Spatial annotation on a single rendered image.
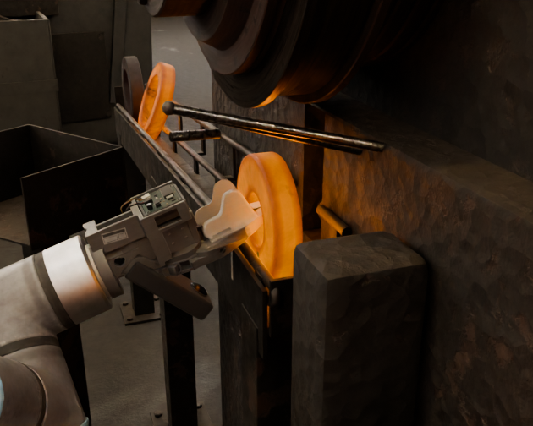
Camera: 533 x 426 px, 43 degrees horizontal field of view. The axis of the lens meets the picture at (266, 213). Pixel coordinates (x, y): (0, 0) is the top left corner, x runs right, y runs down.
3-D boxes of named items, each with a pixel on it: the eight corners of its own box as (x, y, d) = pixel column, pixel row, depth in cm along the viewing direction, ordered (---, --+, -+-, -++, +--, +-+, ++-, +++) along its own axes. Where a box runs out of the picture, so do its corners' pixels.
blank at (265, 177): (255, 157, 88) (230, 160, 87) (294, 145, 73) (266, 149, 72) (268, 274, 89) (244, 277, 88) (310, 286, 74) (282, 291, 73)
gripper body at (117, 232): (191, 199, 71) (84, 245, 69) (217, 264, 75) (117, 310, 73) (176, 177, 78) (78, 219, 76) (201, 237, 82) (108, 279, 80)
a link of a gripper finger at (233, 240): (248, 232, 74) (174, 265, 73) (252, 243, 75) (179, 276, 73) (235, 216, 78) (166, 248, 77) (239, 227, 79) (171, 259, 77)
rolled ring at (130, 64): (128, 57, 167) (140, 57, 168) (118, 56, 184) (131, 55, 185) (134, 132, 171) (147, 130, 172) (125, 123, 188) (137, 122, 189)
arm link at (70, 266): (81, 339, 72) (74, 297, 81) (123, 319, 73) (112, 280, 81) (44, 272, 68) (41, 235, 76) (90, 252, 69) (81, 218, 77)
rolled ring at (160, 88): (132, 144, 166) (145, 147, 168) (151, 128, 150) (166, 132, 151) (146, 74, 170) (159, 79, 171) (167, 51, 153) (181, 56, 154)
